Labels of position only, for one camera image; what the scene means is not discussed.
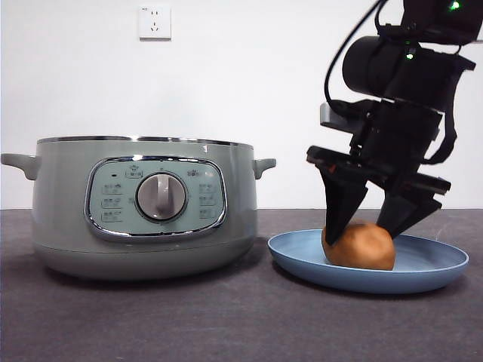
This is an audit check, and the pale green electric steamer pot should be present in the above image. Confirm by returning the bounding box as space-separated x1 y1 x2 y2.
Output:
0 134 277 281

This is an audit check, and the blue round plate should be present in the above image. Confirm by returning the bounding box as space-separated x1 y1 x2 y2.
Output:
267 229 470 295

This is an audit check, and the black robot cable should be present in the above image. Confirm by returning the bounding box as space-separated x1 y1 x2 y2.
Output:
425 56 459 165
323 0 389 114

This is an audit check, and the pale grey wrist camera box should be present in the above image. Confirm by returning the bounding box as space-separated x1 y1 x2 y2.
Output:
319 103 364 133

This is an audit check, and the brown potato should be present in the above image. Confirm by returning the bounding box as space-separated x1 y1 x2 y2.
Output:
321 220 396 272

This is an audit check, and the white wall socket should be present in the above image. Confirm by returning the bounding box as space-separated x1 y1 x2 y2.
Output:
138 5 172 41

